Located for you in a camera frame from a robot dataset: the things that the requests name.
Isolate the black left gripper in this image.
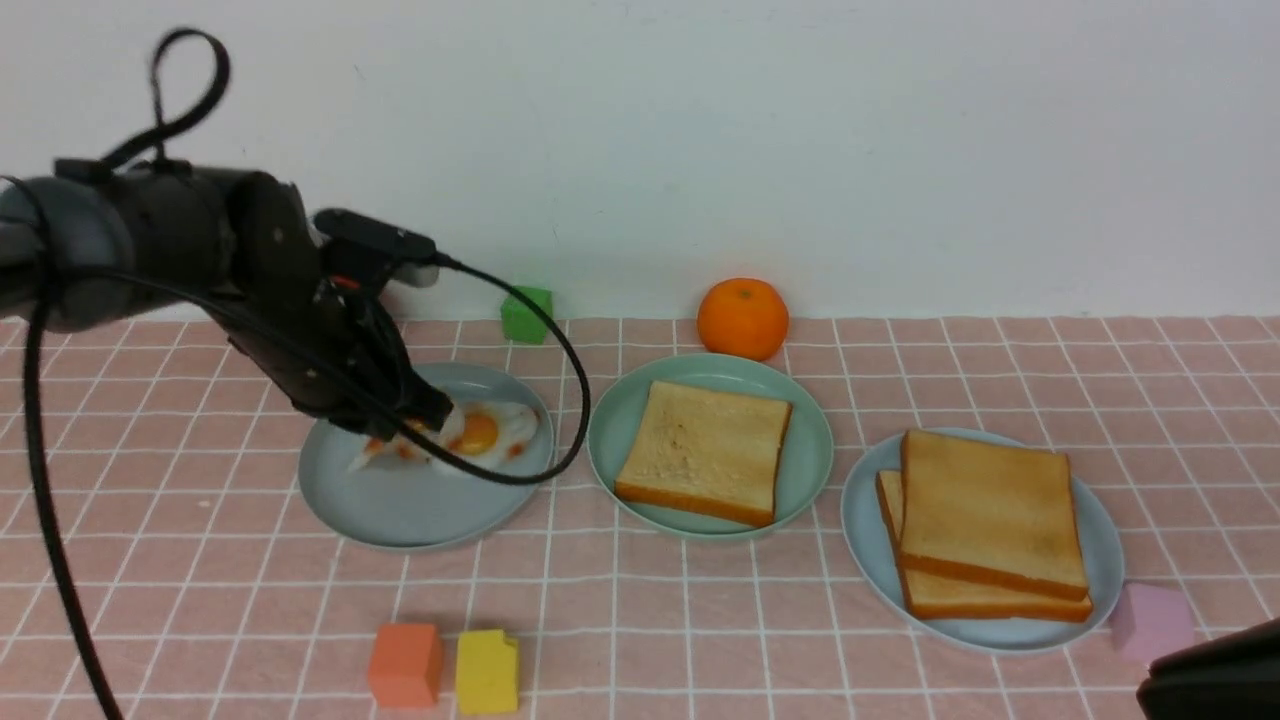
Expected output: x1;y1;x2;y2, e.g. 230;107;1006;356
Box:
207;270;454;441

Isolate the toast slice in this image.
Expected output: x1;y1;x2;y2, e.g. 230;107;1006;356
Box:
876;469;1094;623
614;380;792;528
899;428;1091;601

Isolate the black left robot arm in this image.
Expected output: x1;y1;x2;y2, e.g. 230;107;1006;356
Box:
3;167;454;439

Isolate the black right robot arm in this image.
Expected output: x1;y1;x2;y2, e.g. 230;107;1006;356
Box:
1135;619;1279;719

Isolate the grey-blue plate with eggs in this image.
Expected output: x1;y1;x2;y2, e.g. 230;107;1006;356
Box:
296;363;556;553

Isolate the green cube block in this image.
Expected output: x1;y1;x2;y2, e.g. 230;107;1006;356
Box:
500;284;554;346

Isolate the orange cube block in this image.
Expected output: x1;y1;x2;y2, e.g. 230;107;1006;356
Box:
367;623;444;708

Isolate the yellow notched block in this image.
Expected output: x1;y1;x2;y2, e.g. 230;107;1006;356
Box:
454;629;520;716

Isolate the orange mandarin fruit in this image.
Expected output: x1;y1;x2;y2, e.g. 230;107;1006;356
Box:
696;277;790;363

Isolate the green centre plate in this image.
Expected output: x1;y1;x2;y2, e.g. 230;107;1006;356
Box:
588;354;835;541

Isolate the grey-blue plate with bread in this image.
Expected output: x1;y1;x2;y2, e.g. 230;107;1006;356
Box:
840;432;1126;655

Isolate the pink block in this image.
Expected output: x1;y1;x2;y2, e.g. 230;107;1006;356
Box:
1110;582;1196;667

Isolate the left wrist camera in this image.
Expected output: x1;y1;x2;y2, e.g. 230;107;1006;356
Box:
312;208;440;296

